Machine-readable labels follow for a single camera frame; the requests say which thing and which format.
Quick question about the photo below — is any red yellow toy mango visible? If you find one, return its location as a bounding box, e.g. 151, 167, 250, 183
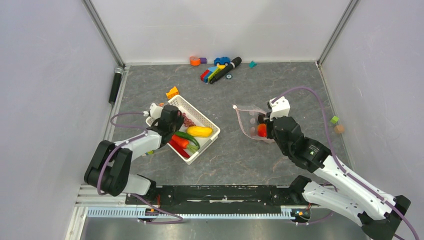
256, 123, 268, 138

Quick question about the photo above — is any clear zip top bag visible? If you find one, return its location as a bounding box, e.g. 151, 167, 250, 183
232, 104, 275, 144

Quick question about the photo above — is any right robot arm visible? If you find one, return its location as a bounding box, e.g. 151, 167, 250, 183
257, 113, 411, 240

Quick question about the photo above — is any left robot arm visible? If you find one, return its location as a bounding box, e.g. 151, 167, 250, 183
83, 103, 184, 204

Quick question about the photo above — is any purple toy grape bunch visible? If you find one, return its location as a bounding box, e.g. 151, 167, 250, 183
182, 112, 196, 128

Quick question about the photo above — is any orange toy carrot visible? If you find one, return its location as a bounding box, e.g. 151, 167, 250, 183
171, 134, 199, 153

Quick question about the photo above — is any orange toy building block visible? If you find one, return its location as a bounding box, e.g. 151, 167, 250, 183
165, 86, 180, 100

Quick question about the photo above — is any red toy chili pepper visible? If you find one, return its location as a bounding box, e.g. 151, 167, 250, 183
169, 139, 190, 159

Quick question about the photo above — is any yellow toy fruit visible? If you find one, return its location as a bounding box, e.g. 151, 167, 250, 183
186, 125, 214, 138

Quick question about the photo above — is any white perforated plastic basket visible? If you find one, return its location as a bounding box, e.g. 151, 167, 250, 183
166, 95, 221, 165

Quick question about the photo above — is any green toy cube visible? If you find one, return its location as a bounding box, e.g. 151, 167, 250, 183
330, 116, 339, 125

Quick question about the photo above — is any brown toy ball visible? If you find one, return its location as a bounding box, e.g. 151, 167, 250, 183
333, 124, 345, 134

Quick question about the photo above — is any multicolour toy block stack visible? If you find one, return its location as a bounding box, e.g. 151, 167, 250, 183
200, 65, 226, 83

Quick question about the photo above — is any teal toy block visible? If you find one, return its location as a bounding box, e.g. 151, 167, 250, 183
249, 60, 257, 69

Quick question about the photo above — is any blue toy car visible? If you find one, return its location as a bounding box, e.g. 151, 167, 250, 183
213, 56, 231, 66

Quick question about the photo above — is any black microphone on table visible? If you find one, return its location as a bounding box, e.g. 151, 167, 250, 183
209, 56, 242, 84

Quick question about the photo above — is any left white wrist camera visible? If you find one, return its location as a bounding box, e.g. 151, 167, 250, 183
142, 103, 164, 120

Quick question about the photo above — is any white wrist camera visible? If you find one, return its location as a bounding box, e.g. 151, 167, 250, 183
267, 96, 291, 121
142, 103, 164, 120

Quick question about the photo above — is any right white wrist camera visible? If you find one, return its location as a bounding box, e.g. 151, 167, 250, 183
267, 96, 291, 121

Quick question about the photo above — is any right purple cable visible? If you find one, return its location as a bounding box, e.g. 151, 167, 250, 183
271, 86, 422, 240

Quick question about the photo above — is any black microphone by wall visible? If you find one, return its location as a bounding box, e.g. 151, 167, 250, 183
108, 66, 124, 105

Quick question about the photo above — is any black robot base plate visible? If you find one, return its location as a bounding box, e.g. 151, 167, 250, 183
125, 175, 311, 215

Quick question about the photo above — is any white slotted cable duct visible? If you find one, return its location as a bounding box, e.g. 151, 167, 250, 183
87, 207, 295, 220

